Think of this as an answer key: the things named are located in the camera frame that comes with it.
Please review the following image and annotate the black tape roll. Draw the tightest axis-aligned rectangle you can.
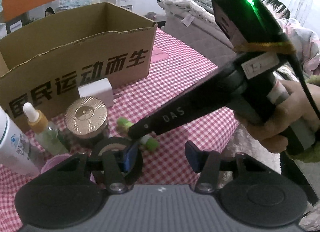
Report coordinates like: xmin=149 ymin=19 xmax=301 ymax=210
xmin=90 ymin=137 xmax=143 ymax=185

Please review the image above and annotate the green patterned tube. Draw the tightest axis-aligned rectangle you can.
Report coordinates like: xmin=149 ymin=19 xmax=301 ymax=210
xmin=117 ymin=117 xmax=159 ymax=152

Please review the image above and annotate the pink plastic lid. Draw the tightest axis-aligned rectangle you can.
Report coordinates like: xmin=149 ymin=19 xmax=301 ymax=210
xmin=39 ymin=153 xmax=96 ymax=185

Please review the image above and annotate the gold lid cosmetic jar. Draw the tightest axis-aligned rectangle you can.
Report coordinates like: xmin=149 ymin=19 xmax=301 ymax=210
xmin=64 ymin=96 xmax=110 ymax=141

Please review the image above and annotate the dropper bottle amber collar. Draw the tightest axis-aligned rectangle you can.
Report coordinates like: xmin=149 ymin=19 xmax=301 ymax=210
xmin=23 ymin=102 xmax=69 ymax=156

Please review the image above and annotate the white power adapter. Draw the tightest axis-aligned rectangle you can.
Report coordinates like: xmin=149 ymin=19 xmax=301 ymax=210
xmin=78 ymin=78 xmax=122 ymax=108

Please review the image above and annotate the white plastic bottle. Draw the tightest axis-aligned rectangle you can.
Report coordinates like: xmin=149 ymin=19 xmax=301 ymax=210
xmin=0 ymin=109 xmax=44 ymax=177

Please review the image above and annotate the person's right hand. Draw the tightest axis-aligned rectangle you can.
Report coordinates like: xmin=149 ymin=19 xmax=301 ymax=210
xmin=234 ymin=80 xmax=319 ymax=153

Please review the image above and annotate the grey sofa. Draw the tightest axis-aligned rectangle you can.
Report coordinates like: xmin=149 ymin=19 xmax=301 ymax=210
xmin=163 ymin=12 xmax=235 ymax=66

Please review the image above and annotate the person in pink clothes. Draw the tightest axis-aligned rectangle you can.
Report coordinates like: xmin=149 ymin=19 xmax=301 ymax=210
xmin=263 ymin=0 xmax=319 ymax=76

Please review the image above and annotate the red checkered tablecloth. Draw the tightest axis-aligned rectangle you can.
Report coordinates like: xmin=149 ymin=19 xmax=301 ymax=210
xmin=1 ymin=30 xmax=238 ymax=231

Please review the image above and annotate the white fluffy blanket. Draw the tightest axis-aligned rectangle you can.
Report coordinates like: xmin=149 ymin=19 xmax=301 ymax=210
xmin=157 ymin=0 xmax=217 ymax=27

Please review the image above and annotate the brown cardboard box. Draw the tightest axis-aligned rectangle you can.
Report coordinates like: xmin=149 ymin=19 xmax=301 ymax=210
xmin=1 ymin=3 xmax=157 ymax=131

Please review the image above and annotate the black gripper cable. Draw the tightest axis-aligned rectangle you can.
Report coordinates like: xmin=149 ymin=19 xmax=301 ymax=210
xmin=287 ymin=44 xmax=320 ymax=123

